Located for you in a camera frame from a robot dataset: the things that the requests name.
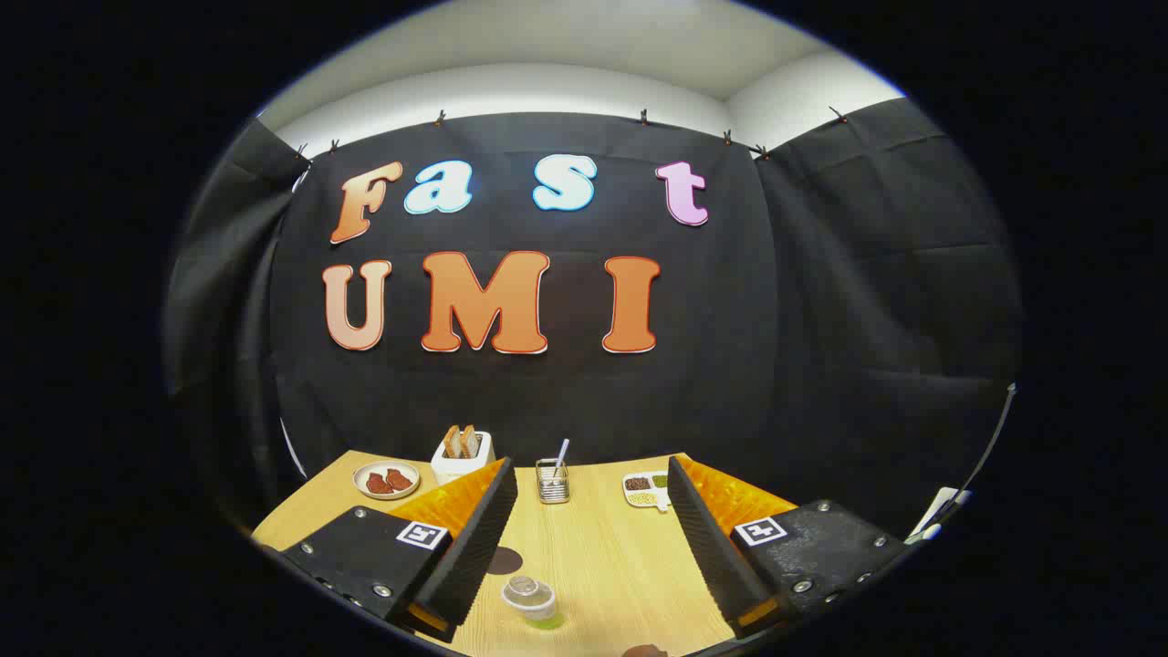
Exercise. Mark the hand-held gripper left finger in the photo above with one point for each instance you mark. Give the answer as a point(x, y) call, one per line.
point(479, 538)

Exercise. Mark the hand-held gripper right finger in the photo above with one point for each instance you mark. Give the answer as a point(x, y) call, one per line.
point(707, 538)

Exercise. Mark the dark brown round coaster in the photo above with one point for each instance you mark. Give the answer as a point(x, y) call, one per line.
point(506, 558)

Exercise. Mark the clear juice bottle green base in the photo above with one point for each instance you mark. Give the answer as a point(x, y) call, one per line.
point(531, 598)

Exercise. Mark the white toaster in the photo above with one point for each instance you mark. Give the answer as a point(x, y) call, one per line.
point(453, 470)

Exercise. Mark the white divided dish with beans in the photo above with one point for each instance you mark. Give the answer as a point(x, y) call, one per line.
point(643, 490)

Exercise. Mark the toasted bread slice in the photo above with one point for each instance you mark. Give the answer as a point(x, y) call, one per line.
point(452, 443)
point(469, 441)

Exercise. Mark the wooden table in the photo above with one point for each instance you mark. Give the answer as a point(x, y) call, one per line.
point(611, 566)

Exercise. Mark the red-brown meat piece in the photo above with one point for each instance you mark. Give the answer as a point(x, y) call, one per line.
point(399, 478)
point(378, 484)

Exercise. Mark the small beige round plate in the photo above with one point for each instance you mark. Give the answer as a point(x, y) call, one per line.
point(386, 493)

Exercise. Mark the white sheet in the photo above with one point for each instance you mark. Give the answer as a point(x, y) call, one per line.
point(940, 509)

